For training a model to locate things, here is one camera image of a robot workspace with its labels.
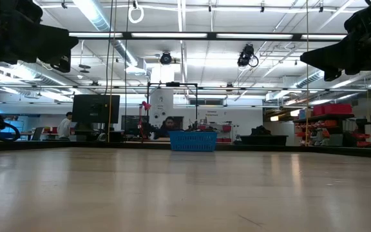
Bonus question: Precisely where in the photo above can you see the overhead LED light bar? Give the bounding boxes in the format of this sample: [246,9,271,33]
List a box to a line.
[68,31,349,42]

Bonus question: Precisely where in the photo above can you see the black aluminium table frame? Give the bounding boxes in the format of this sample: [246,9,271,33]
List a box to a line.
[0,138,371,160]

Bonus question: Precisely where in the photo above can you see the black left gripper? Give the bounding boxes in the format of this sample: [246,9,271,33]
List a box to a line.
[0,0,79,74]

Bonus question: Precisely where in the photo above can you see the black bag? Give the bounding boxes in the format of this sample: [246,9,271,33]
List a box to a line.
[251,124,272,136]

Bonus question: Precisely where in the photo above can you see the blue plastic basket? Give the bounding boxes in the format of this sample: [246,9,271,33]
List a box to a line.
[168,130,219,153]

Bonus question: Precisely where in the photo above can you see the yellow hanging cord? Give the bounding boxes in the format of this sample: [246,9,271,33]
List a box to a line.
[107,0,117,143]

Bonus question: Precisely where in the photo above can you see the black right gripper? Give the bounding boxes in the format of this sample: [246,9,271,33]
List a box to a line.
[300,0,371,82]

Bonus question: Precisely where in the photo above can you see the black ceiling camera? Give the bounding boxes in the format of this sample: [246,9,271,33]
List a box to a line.
[236,44,260,68]
[159,51,173,65]

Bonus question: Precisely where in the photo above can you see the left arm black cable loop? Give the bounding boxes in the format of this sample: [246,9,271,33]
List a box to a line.
[0,121,21,142]

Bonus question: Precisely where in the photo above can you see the black monitor screen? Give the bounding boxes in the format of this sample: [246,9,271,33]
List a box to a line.
[71,93,121,124]

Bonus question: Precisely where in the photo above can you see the red storage bins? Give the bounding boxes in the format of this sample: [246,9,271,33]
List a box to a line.
[312,103,354,117]

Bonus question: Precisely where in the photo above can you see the white hanging ring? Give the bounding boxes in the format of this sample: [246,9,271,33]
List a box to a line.
[128,5,145,24]

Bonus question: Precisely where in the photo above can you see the black metal stand frame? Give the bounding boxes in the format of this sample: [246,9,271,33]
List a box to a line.
[146,82,199,142]

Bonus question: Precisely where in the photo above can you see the storage shelf unit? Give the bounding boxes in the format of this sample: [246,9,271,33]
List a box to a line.
[293,113,356,148]

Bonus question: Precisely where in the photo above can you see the black storage bin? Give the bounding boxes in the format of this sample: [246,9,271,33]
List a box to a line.
[239,134,289,146]

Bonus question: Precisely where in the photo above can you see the red articulated lamp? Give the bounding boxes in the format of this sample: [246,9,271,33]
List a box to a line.
[138,101,153,140]

